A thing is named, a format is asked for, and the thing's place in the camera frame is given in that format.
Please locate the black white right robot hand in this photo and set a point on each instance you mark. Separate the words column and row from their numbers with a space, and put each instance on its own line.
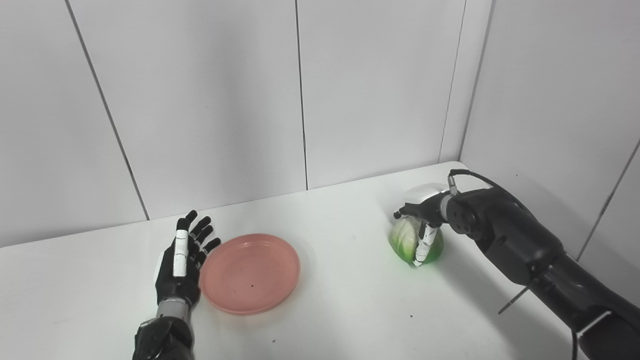
column 425, row 200

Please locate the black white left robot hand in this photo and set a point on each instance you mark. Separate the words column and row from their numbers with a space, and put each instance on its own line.
column 177, row 272

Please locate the green white toy cabbage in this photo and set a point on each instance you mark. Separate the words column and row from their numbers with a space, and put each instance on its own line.
column 405, row 240

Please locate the pink round plate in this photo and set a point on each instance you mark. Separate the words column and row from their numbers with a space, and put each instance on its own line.
column 250, row 272

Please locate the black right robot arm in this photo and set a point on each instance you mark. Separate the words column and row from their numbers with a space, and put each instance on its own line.
column 520, row 240

